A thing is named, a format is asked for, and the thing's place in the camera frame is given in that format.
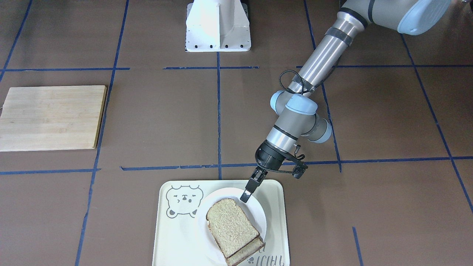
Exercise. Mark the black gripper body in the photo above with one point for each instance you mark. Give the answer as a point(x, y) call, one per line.
point(269, 156)

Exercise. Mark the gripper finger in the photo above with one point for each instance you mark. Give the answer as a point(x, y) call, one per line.
point(246, 195)

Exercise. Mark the white round plate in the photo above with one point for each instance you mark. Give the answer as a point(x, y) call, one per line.
point(204, 237)

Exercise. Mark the brown bread slice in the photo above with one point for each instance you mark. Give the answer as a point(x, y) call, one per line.
point(230, 226)

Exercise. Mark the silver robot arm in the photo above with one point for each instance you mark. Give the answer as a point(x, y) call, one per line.
point(296, 112)

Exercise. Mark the bread slice on plate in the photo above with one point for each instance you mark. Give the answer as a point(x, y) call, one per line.
point(245, 252)

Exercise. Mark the cream bear tray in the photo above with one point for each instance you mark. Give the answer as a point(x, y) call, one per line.
point(175, 235)

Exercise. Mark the wooden cutting board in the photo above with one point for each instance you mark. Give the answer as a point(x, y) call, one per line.
point(52, 117)

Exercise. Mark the white pedestal column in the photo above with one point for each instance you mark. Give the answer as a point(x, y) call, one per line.
point(217, 26)

